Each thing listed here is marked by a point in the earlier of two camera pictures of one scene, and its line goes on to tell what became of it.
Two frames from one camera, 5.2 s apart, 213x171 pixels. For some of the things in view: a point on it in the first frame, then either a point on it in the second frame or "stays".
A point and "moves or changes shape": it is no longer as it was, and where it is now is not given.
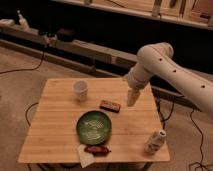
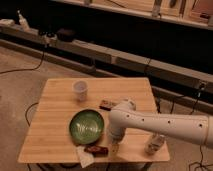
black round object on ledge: (65, 35) stays
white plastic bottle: (153, 144) stays
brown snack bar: (110, 106) stays
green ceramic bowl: (93, 127) moves or changes shape
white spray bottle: (23, 23) stays
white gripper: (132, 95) -> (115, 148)
